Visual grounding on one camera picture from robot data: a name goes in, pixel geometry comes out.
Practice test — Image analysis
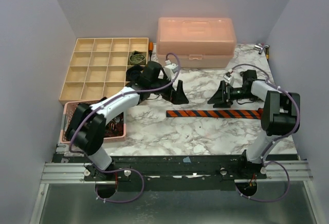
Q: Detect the pink plastic basket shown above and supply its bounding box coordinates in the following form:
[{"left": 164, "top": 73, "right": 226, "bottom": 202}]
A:
[{"left": 59, "top": 100, "right": 126, "bottom": 144}]

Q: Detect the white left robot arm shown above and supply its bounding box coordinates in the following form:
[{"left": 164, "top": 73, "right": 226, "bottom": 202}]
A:
[{"left": 65, "top": 61, "right": 189, "bottom": 180}]

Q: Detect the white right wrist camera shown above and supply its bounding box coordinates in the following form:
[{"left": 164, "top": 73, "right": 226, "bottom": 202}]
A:
[{"left": 224, "top": 71, "right": 235, "bottom": 86}]

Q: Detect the rolled green tie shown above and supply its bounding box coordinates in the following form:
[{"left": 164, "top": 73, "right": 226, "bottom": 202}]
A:
[{"left": 128, "top": 51, "right": 146, "bottom": 66}]

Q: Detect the yellow black tool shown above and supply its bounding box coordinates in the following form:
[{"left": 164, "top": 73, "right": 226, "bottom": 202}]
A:
[{"left": 265, "top": 47, "right": 269, "bottom": 60}]

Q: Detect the orange handled screwdriver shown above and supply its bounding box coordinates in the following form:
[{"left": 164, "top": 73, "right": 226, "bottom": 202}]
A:
[{"left": 148, "top": 42, "right": 154, "bottom": 62}]

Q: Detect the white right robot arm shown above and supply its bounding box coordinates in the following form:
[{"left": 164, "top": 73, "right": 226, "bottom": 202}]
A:
[{"left": 208, "top": 69, "right": 300, "bottom": 179}]

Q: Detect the orange navy striped tie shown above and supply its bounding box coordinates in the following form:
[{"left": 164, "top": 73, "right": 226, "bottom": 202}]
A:
[{"left": 166, "top": 108, "right": 263, "bottom": 120}]

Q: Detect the rolled black tie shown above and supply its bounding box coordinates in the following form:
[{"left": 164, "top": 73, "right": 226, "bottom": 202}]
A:
[{"left": 126, "top": 65, "right": 144, "bottom": 82}]

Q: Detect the black mounting rail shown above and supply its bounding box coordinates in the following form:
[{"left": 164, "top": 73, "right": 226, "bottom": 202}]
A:
[{"left": 52, "top": 154, "right": 298, "bottom": 192}]

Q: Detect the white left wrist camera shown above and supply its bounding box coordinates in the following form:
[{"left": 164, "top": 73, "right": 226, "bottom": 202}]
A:
[{"left": 163, "top": 63, "right": 179, "bottom": 81}]

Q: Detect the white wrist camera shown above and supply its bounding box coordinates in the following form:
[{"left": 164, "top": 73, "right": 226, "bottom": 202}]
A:
[
  {"left": 163, "top": 63, "right": 179, "bottom": 81},
  {"left": 224, "top": 71, "right": 235, "bottom": 86}
]

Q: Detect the aluminium extrusion frame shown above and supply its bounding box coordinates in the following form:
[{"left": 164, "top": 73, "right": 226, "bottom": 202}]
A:
[{"left": 31, "top": 159, "right": 325, "bottom": 223}]

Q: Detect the pile of patterned ties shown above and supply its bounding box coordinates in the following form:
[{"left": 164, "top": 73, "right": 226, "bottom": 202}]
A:
[{"left": 62, "top": 101, "right": 126, "bottom": 143}]

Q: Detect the wooden compartment tray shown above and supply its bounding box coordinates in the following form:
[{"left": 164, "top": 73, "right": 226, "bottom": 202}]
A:
[{"left": 59, "top": 38, "right": 150, "bottom": 105}]

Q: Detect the pink plastic storage box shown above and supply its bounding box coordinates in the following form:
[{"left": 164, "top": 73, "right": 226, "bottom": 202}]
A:
[{"left": 156, "top": 17, "right": 236, "bottom": 68}]

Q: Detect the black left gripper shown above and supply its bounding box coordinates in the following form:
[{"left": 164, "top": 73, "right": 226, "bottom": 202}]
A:
[{"left": 151, "top": 75, "right": 189, "bottom": 105}]

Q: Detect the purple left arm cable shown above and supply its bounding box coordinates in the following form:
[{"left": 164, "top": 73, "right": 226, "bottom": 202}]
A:
[{"left": 69, "top": 52, "right": 182, "bottom": 204}]

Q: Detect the silver socket tool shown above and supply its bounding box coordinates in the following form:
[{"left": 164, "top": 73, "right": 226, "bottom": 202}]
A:
[{"left": 254, "top": 43, "right": 269, "bottom": 54}]

